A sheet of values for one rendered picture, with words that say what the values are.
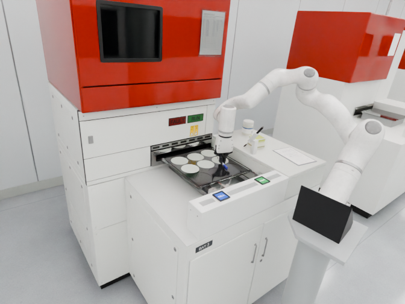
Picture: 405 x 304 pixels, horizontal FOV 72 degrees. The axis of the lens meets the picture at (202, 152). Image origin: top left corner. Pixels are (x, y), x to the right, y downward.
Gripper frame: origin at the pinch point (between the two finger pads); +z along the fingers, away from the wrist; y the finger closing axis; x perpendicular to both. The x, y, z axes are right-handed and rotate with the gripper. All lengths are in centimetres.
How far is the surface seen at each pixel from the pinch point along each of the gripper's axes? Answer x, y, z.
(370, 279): 38, -115, 92
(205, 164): -0.9, 10.1, 2.3
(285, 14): -240, -193, -91
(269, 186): 36.4, -8.0, -3.0
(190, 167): 1.5, 19.6, 2.3
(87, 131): -5, 70, -19
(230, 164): 2.7, -4.2, 2.4
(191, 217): 42, 32, 2
